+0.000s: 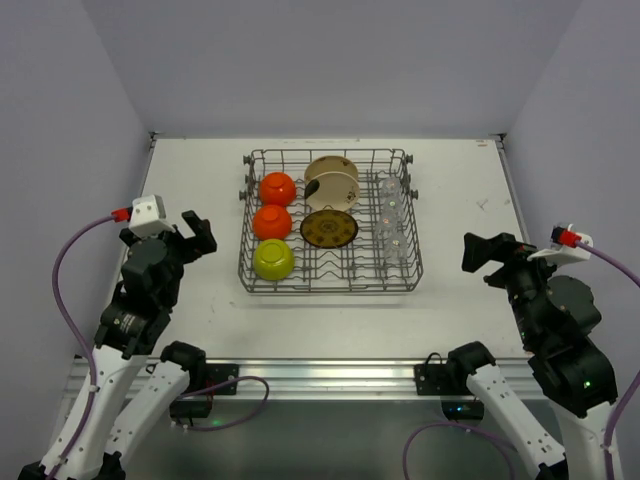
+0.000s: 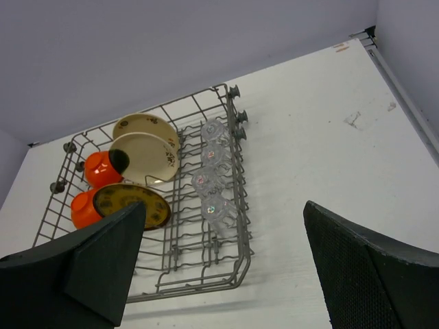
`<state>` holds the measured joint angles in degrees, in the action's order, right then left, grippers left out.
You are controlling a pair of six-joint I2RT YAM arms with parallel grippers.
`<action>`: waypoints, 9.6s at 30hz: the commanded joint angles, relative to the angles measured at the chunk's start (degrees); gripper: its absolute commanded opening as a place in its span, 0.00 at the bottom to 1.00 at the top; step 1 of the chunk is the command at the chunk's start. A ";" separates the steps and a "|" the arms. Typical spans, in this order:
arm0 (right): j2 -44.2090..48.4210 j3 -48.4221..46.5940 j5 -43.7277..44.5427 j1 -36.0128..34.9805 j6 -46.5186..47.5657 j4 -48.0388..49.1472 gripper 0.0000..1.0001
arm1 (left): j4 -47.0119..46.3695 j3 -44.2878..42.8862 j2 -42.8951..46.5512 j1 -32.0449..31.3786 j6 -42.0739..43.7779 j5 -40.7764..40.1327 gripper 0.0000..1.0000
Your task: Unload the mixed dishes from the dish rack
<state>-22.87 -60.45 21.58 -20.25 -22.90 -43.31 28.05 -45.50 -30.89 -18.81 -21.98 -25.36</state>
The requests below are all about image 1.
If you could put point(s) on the aluminium mounting rail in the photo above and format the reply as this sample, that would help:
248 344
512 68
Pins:
335 380

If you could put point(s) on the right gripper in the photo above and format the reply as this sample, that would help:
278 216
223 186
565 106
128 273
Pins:
503 258

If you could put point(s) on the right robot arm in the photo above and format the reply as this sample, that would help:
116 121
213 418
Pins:
554 316

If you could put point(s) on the clear glass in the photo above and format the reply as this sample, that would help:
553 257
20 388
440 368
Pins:
392 205
395 248
387 224
390 186

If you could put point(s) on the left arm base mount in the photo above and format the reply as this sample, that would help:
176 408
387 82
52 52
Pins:
200 407

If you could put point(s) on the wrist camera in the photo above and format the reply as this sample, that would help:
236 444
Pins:
148 217
564 249

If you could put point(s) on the lime green bowl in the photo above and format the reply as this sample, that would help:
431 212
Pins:
273 260

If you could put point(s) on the grey wire dish rack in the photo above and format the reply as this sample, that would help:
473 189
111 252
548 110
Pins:
357 268

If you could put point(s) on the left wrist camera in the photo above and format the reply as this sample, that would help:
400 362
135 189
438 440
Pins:
148 217

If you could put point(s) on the gold patterned plate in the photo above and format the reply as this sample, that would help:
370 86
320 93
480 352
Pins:
329 229

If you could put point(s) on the farthest clear glass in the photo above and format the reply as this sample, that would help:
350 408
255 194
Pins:
390 186

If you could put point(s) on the orange bowl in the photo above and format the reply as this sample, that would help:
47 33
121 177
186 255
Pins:
272 221
277 188

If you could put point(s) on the nearest clear glass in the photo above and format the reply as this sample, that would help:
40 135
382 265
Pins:
395 248

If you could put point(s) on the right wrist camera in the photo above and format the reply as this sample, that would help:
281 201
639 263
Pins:
564 249

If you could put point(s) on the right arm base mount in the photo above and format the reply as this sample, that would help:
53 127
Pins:
432 379

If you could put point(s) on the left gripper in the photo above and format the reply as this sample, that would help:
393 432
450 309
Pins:
185 240

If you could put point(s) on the small cream plate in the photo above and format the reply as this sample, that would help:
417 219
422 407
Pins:
328 164

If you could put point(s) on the cream plate with flower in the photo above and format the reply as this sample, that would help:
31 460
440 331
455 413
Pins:
331 190

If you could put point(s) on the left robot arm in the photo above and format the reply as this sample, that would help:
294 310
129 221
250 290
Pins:
104 428

